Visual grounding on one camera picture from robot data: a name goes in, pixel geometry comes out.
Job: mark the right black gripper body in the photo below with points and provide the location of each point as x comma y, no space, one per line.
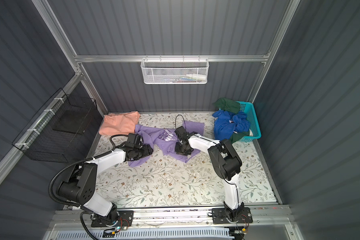
180,149

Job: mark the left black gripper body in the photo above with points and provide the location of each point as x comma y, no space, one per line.
142,152

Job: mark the purple t-shirt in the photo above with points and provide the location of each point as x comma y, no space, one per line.
166,139

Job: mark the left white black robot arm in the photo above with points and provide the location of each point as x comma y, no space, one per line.
75,184

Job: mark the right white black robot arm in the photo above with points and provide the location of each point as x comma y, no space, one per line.
226,163

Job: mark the folded pink t-shirt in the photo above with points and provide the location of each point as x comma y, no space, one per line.
119,124

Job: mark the floral table mat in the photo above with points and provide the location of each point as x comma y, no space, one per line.
163,181

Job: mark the blue t-shirt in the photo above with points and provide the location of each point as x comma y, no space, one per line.
231,126

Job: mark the dark green t-shirt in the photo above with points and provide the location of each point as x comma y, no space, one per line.
227,105

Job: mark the white bottle in basket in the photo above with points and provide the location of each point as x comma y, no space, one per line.
197,77

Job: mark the teal plastic basket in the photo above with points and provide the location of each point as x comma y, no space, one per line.
255,132

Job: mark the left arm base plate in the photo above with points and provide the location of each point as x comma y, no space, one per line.
113,219

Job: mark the black wire mesh basket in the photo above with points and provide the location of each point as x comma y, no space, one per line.
63,133

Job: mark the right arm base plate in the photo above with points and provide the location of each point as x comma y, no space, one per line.
226,216

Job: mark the white wire mesh basket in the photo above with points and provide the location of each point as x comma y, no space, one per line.
173,72

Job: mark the white slotted cable duct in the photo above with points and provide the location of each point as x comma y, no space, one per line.
207,233

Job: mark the aluminium mounting rail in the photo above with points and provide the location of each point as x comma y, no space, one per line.
178,217

